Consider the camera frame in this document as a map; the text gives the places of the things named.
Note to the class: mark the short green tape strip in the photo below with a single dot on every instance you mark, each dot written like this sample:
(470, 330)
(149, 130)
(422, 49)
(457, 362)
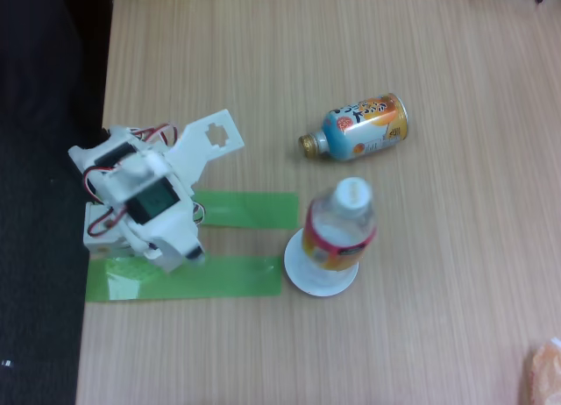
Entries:
(250, 210)

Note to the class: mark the long green tape strip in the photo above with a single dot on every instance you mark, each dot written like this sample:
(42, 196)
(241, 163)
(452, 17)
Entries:
(228, 278)

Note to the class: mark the small white round plate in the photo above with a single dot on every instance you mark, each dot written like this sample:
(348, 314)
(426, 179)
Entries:
(324, 287)

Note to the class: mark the orange plastic bag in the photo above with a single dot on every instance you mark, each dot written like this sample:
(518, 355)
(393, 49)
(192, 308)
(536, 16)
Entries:
(545, 374)

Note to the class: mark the clear plastic bottle pink-yellow label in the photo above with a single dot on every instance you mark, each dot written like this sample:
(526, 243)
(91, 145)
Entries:
(337, 247)

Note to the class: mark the blue orange aluminium bottle can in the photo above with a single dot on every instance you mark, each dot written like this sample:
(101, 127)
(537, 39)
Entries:
(364, 126)

